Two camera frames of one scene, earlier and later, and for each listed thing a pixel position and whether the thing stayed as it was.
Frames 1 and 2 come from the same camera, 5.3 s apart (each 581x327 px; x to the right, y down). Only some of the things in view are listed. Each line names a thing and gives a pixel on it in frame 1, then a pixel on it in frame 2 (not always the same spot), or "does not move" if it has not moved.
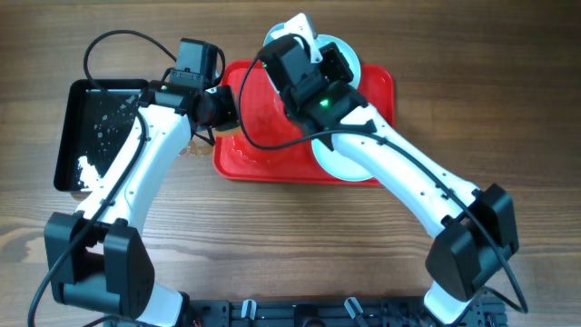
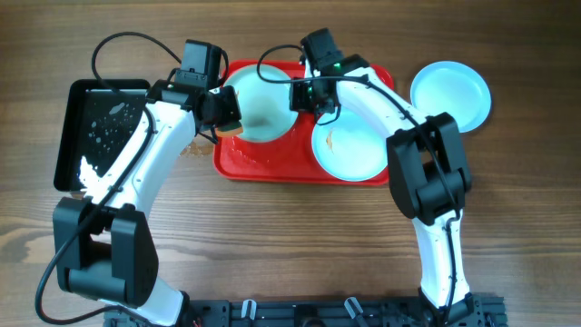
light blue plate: x=345 y=46 to x=455 y=88
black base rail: x=332 y=312 does not move
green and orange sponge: x=228 y=131 does not move
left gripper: x=228 y=113 does not move
